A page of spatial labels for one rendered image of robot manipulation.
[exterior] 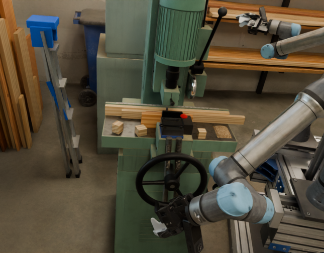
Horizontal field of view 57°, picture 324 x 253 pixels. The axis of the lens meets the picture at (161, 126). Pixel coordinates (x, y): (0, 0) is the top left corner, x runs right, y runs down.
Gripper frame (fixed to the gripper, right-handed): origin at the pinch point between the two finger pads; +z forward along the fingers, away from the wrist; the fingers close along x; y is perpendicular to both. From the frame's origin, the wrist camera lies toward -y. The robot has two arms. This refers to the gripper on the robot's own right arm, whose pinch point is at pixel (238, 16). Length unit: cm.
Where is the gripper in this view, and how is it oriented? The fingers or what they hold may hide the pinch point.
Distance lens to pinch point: 190.6
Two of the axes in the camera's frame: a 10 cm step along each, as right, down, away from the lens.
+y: -4.6, 8.7, -1.8
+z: -8.3, -3.5, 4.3
